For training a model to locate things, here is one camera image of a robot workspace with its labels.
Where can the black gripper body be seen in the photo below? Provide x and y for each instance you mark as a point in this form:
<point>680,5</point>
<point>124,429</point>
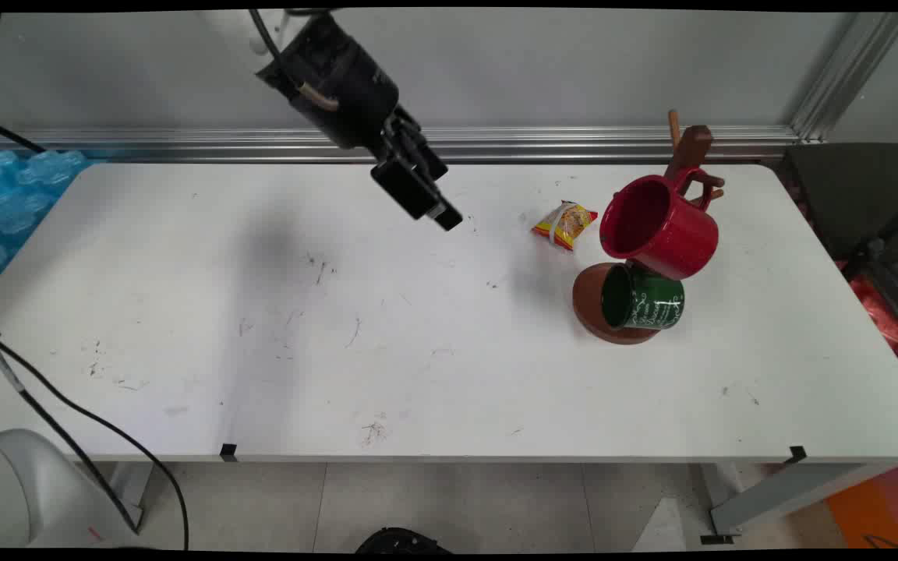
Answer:
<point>340,86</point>

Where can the aluminium frame post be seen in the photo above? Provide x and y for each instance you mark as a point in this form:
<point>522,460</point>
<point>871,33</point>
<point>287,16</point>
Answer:
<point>846,74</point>

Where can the white rounded machine housing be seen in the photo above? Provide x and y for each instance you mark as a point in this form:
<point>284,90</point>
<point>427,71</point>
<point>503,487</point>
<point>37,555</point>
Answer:
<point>28,491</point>

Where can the horizontal aluminium frame rail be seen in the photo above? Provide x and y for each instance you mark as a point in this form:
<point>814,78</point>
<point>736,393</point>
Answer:
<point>542,142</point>

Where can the red plastic bag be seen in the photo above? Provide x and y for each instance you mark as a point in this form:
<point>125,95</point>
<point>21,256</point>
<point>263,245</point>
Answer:
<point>878,312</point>

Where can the red speckled enamel mug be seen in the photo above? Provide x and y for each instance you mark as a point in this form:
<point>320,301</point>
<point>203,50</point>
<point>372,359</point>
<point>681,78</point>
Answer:
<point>671,230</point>

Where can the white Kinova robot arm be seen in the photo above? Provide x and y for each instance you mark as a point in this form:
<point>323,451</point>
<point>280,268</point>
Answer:
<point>288,26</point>

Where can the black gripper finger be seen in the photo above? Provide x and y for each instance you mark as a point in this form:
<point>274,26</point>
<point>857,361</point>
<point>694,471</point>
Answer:
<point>427,152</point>
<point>406,189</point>

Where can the brown wooden mug tree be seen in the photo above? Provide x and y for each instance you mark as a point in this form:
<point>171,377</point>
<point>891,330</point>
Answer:
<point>691,148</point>

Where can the yellow red snack packet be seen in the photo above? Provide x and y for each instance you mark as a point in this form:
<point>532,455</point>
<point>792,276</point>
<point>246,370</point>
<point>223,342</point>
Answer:
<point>566,224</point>

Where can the blue bubble wrap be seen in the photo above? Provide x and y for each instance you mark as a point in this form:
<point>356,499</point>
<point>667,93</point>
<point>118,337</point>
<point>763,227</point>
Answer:
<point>16,199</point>

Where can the grey metal table leg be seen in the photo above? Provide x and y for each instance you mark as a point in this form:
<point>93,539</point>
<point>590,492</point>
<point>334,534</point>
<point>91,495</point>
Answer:
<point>792,491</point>

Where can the green enamel mug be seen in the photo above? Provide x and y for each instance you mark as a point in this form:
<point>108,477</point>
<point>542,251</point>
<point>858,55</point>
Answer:
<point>652,300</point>

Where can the black round floor object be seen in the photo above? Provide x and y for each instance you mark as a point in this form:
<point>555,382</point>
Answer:
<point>398,540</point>

